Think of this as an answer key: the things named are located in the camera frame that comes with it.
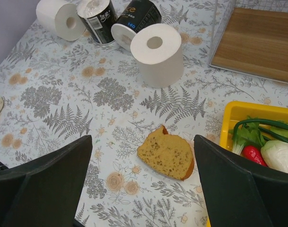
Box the white paper roll lying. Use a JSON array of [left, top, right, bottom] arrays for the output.
[[36, 0, 85, 41]]

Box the green leafy vegetable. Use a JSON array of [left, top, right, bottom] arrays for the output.
[[229, 117, 288, 155]]

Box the floral patterned table mat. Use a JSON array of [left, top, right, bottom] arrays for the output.
[[0, 0, 288, 227]]

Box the white paper roll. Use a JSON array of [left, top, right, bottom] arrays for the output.
[[36, 0, 85, 41], [130, 23, 184, 88]]

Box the white radish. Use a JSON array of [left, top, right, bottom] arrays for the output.
[[261, 140, 288, 173]]

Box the slice of brown bread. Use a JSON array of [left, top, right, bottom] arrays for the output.
[[137, 125, 195, 181]]

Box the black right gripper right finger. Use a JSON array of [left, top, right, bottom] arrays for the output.
[[194, 135, 288, 227]]

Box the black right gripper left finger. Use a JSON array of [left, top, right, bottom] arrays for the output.
[[0, 135, 92, 227]]

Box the black wrapped roll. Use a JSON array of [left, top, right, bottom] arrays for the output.
[[111, 0, 161, 51], [76, 0, 118, 44]]

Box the white wire wooden shelf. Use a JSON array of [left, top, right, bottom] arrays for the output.
[[209, 0, 288, 83]]

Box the red chili pepper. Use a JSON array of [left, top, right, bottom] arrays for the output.
[[242, 145, 267, 166]]

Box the black wrapped roll right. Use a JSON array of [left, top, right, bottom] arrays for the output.
[[111, 0, 161, 51]]

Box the yellow plastic tray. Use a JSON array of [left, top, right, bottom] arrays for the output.
[[205, 101, 288, 227]]

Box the black wrapped roll left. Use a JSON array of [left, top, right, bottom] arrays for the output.
[[76, 0, 118, 44]]

